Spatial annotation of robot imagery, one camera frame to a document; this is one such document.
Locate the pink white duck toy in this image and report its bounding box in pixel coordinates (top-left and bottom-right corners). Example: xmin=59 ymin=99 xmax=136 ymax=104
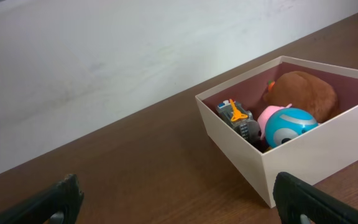
xmin=257 ymin=103 xmax=292 ymax=140

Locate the blue ball toy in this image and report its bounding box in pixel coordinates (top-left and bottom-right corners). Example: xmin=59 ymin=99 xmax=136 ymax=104
xmin=265 ymin=108 xmax=319 ymax=148

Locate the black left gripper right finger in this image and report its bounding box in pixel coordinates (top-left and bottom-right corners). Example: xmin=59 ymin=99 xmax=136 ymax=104
xmin=273 ymin=172 xmax=358 ymax=224

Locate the brown plush toy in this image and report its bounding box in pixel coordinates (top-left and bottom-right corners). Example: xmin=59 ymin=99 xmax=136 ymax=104
xmin=263 ymin=71 xmax=341 ymax=123

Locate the white box pink inside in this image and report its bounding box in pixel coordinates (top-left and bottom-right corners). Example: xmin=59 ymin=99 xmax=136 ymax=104
xmin=196 ymin=56 xmax=358 ymax=207

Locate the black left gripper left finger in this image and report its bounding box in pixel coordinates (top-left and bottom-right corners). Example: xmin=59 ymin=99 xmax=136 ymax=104
xmin=0 ymin=174 xmax=84 ymax=224

